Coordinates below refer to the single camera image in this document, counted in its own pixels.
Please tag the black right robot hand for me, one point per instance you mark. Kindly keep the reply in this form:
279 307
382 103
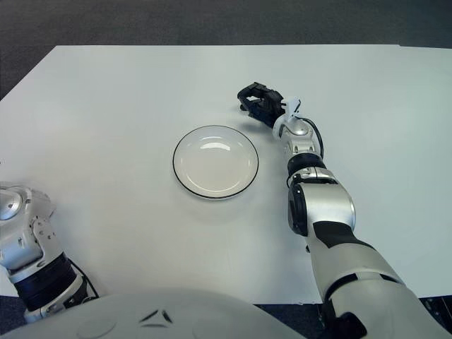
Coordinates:
265 106

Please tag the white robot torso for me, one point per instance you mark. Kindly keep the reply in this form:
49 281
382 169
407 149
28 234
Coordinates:
159 318

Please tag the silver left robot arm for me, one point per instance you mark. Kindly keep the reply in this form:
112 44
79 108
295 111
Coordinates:
24 240

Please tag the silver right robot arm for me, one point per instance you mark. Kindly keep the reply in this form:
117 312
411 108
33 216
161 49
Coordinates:
325 208

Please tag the white right wrist sensor box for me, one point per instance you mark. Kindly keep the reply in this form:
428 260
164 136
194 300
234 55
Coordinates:
292 106

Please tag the white plate with black rim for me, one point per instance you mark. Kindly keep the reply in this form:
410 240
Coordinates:
215 162

